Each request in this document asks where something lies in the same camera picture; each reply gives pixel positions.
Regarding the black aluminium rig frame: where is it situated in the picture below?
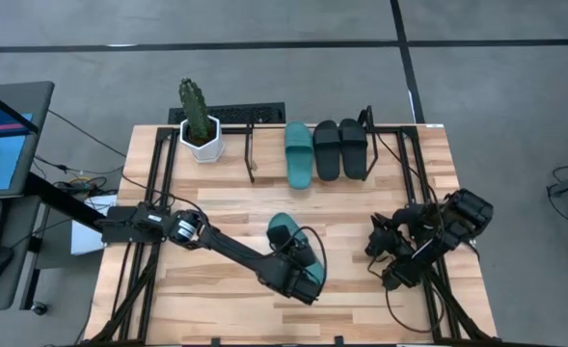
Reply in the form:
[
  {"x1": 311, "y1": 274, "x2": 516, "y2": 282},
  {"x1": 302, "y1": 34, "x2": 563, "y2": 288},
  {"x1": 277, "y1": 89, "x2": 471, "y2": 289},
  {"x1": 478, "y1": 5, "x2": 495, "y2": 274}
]
[{"x1": 84, "y1": 123, "x2": 500, "y2": 347}]

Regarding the grey side desk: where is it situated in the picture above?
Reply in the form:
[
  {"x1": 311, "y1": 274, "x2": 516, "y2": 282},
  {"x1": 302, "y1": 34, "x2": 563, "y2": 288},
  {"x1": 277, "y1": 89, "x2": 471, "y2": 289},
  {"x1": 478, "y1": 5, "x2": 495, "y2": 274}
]
[{"x1": 0, "y1": 195, "x2": 43, "y2": 314}]

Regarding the green cactus plant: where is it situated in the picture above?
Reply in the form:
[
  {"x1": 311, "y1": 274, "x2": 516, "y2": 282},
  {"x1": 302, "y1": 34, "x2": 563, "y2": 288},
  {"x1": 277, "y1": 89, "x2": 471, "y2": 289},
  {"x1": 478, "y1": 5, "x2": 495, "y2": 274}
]
[{"x1": 177, "y1": 77, "x2": 216, "y2": 142}]

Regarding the computer monitor with blue screen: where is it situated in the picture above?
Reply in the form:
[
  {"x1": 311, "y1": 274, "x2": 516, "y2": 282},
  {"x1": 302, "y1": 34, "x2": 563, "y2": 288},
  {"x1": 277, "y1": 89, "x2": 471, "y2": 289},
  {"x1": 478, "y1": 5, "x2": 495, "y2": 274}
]
[{"x1": 0, "y1": 80, "x2": 56, "y2": 201}]

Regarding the black rubber slide sandal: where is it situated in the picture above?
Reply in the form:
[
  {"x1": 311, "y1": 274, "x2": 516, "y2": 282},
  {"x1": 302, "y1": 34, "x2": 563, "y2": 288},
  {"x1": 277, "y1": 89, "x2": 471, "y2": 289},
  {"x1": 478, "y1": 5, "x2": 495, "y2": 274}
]
[
  {"x1": 311, "y1": 120, "x2": 343, "y2": 183},
  {"x1": 338, "y1": 118, "x2": 370, "y2": 181}
]

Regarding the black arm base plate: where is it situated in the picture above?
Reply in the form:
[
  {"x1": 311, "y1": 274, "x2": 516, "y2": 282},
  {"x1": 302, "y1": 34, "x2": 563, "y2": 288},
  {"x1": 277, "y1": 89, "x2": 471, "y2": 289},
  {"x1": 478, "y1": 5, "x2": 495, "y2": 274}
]
[{"x1": 100, "y1": 205, "x2": 170, "y2": 245}]

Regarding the white box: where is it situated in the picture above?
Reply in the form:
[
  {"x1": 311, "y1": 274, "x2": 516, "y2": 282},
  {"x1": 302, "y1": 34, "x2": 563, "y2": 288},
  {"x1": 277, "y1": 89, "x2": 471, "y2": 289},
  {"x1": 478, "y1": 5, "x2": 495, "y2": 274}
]
[{"x1": 70, "y1": 220, "x2": 105, "y2": 256}]

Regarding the wooden shelf with black frame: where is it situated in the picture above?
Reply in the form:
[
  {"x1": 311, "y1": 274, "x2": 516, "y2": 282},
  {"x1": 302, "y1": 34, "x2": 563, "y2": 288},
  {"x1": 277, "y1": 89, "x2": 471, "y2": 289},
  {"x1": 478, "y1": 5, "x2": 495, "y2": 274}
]
[{"x1": 240, "y1": 104, "x2": 379, "y2": 184}]

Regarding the black keyboard behind table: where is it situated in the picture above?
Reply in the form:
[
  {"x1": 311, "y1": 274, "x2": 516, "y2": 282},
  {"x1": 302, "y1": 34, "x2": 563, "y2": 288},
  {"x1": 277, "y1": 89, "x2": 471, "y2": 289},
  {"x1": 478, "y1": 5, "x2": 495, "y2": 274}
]
[{"x1": 167, "y1": 101, "x2": 287, "y2": 125}]

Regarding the thin black hanging cable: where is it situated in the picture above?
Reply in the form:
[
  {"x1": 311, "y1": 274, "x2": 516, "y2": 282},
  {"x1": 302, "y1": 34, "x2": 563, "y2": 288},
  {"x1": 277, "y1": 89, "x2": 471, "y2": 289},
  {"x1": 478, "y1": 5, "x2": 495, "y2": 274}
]
[{"x1": 373, "y1": 130, "x2": 443, "y2": 203}]

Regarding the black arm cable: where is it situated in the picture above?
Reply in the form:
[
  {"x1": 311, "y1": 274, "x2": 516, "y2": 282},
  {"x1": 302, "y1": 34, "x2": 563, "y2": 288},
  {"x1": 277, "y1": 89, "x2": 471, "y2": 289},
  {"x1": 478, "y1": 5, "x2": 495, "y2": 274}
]
[
  {"x1": 383, "y1": 281, "x2": 447, "y2": 335},
  {"x1": 286, "y1": 225, "x2": 330, "y2": 288}
]

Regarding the thin black floor cable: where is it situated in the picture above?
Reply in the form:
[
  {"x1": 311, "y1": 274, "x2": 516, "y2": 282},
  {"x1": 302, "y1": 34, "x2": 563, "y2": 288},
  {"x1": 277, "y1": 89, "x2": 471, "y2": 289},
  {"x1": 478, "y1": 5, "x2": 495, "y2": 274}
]
[{"x1": 44, "y1": 109, "x2": 128, "y2": 160}]

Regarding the black desk support bar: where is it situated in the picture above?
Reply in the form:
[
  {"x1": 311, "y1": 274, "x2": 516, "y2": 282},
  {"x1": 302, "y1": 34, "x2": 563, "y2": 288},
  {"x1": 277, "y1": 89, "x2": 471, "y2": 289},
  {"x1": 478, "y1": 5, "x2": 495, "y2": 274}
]
[{"x1": 21, "y1": 171, "x2": 107, "y2": 232}]

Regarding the teal rubber slide sandal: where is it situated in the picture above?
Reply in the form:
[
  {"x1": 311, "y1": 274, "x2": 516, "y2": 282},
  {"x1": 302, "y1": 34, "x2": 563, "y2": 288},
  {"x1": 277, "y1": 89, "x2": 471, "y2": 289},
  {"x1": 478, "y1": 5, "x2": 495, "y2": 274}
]
[
  {"x1": 284, "y1": 120, "x2": 315, "y2": 191},
  {"x1": 266, "y1": 212, "x2": 326, "y2": 286}
]

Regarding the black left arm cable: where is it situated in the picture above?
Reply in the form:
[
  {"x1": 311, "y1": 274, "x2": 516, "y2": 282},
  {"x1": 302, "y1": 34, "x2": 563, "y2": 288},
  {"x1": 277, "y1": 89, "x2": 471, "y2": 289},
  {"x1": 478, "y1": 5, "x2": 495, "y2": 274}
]
[{"x1": 286, "y1": 225, "x2": 330, "y2": 288}]

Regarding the white hexagonal plant pot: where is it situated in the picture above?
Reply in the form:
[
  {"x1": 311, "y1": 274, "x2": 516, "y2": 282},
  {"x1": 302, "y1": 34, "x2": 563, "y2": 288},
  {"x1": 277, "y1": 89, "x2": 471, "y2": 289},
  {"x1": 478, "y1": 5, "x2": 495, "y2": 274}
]
[{"x1": 178, "y1": 115, "x2": 227, "y2": 164}]

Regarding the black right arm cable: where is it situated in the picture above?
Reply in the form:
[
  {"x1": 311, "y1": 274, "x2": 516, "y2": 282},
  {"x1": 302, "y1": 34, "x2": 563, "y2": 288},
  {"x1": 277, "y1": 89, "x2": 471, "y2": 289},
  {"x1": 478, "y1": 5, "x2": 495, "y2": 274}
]
[{"x1": 383, "y1": 281, "x2": 447, "y2": 335}]

